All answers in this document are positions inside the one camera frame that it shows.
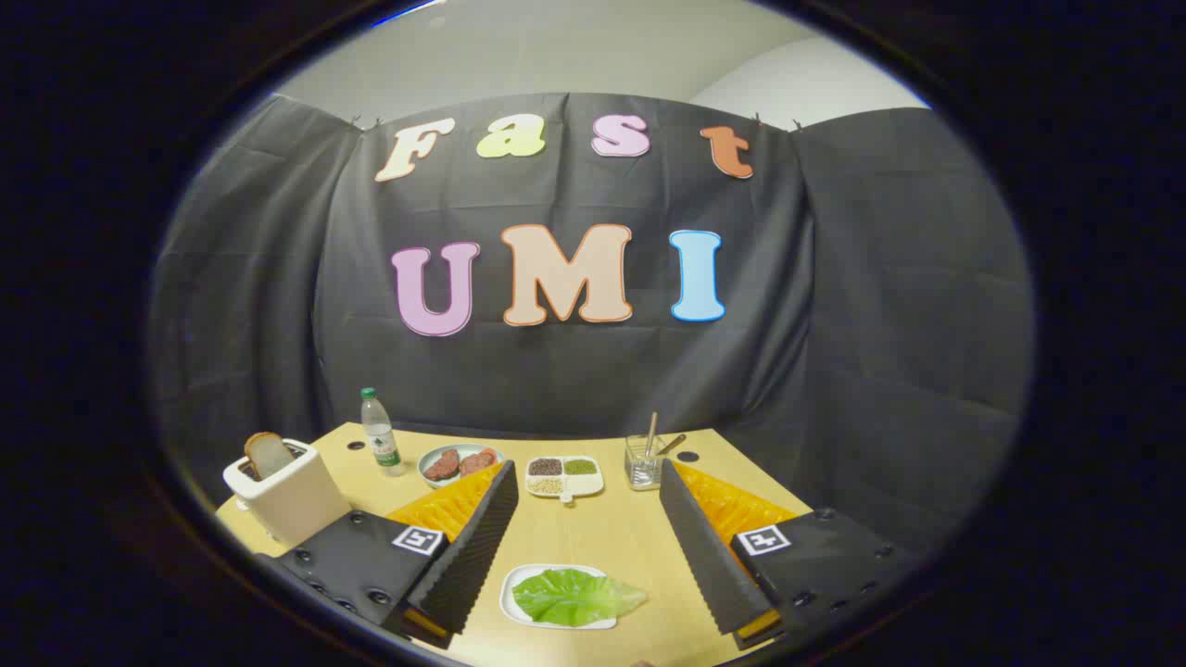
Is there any white divided seasoning dish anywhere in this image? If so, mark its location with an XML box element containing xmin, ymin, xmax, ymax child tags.
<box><xmin>525</xmin><ymin>456</ymin><xmax>605</xmax><ymax>505</ymax></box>

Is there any cream white toaster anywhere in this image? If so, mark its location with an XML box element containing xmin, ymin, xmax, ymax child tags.
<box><xmin>222</xmin><ymin>437</ymin><xmax>353</xmax><ymax>549</ymax></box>

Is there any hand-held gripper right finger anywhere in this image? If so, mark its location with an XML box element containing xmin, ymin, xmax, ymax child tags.
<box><xmin>660</xmin><ymin>459</ymin><xmax>914</xmax><ymax>651</ymax></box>

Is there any green lettuce leaf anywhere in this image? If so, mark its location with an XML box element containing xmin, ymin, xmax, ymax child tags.
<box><xmin>511</xmin><ymin>568</ymin><xmax>650</xmax><ymax>627</ymax></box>

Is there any clear plastic water bottle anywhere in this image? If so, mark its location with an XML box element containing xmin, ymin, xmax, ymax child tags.
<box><xmin>360</xmin><ymin>387</ymin><xmax>406</xmax><ymax>477</ymax></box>

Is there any white bread slice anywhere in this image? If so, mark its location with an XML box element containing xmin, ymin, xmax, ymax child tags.
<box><xmin>244</xmin><ymin>432</ymin><xmax>296</xmax><ymax>480</ymax></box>

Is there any clear glass cup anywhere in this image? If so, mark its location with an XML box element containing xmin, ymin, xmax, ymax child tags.
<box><xmin>625</xmin><ymin>434</ymin><xmax>666</xmax><ymax>491</ymax></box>

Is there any white rounded square plate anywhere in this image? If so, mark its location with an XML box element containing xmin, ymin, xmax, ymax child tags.
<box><xmin>499</xmin><ymin>563</ymin><xmax>620</xmax><ymax>631</ymax></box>

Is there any pale green round plate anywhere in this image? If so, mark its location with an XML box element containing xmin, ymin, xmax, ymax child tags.
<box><xmin>417</xmin><ymin>443</ymin><xmax>506</xmax><ymax>489</ymax></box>

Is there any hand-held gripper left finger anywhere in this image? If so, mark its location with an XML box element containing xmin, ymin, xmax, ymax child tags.
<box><xmin>255</xmin><ymin>460</ymin><xmax>520</xmax><ymax>649</ymax></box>

